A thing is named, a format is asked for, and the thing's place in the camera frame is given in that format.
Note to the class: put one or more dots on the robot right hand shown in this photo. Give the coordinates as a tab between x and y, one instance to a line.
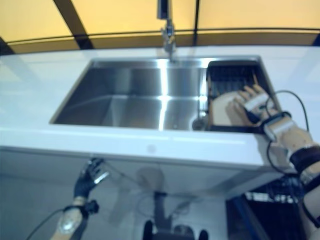
257	102

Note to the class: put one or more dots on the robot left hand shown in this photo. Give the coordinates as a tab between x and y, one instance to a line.
83	185

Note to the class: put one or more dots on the cream ceramic plate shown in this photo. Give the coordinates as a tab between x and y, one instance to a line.
220	110

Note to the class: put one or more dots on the grey cabinet door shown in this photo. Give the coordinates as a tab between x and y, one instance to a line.
37	160
200	177
130	175

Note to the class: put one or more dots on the black robot left foot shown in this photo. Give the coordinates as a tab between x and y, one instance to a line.
148	230

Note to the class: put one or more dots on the black robot foot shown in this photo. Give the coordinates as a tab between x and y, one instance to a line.
148	230
203	235

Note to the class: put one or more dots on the stainless steel sink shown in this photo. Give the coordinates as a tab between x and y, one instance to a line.
125	95

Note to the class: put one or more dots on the chrome gooseneck kitchen faucet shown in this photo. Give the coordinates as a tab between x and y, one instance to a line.
168	32

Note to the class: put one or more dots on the black robot right foot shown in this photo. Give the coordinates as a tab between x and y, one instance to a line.
203	235

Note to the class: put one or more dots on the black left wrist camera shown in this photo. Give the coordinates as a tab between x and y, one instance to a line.
92	206

